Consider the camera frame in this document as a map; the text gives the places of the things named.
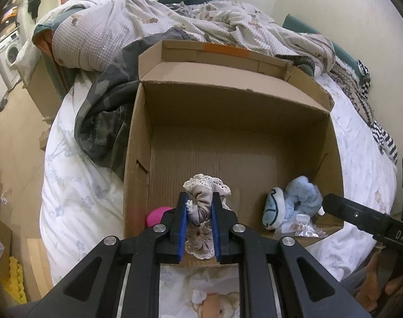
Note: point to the clear plastic packet with label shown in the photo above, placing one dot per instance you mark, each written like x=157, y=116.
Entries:
x=299, y=225

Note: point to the pink rubber duck toy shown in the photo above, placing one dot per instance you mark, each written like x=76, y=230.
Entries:
x=154, y=217

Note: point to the white washing machine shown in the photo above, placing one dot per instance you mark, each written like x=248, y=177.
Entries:
x=10, y=46

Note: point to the checkered bear print duvet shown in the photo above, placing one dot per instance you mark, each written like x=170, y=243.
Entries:
x=87, y=34

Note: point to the white floral bed sheet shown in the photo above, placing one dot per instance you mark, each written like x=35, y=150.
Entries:
x=82, y=203

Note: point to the person's right hand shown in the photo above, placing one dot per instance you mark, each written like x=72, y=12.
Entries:
x=381, y=292

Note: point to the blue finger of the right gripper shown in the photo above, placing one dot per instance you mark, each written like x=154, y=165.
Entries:
x=364, y=218

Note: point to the camouflage jacket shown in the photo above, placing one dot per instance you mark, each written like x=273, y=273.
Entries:
x=102, y=124

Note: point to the open cardboard box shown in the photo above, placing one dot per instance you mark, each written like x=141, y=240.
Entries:
x=254, y=121

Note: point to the patterned knit blanket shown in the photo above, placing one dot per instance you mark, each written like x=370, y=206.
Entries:
x=357, y=89

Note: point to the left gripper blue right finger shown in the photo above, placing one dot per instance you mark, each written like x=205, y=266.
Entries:
x=278, y=278

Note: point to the yellow foam piece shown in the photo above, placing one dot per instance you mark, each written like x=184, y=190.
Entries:
x=14, y=283

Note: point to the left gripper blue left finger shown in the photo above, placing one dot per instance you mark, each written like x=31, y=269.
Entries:
x=119, y=278

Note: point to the light blue plush toy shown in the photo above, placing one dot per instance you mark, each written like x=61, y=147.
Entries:
x=300, y=197

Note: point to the beige lace scrunchie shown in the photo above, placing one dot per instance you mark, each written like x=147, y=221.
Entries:
x=199, y=235

